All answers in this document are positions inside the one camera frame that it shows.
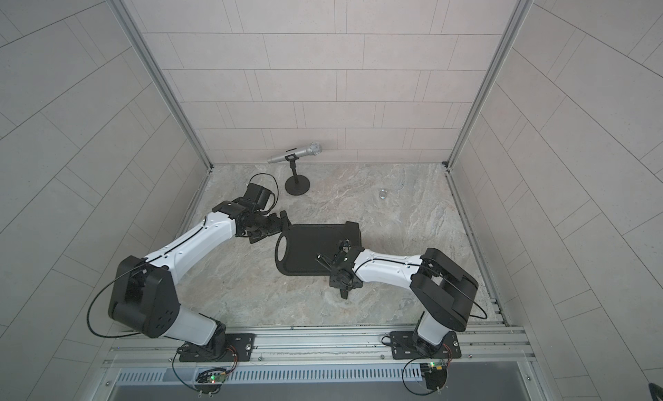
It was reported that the black cutting board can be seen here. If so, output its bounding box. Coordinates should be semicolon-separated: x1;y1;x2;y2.
275;221;362;277

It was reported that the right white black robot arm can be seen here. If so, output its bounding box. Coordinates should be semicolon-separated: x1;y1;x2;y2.
316;246;479;356

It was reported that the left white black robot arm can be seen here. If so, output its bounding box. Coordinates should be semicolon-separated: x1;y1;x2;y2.
108;202;290;347

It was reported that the left green circuit board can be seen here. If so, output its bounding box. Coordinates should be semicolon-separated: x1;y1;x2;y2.
194;367;229;396

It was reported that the black microphone stand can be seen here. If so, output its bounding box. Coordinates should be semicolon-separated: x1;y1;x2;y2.
285;154;310;197

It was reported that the silver microphone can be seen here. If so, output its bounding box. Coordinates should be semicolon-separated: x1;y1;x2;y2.
267;142;323;164

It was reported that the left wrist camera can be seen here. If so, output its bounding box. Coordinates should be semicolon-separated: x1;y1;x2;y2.
243;183;276;212

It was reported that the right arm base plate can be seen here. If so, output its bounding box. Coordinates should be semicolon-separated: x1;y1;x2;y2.
381;331;462;360

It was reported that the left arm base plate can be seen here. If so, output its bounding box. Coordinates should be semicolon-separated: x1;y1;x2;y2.
177;334;257;363

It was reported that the aluminium mounting rail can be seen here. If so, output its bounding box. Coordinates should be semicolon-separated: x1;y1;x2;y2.
99;323;536;367

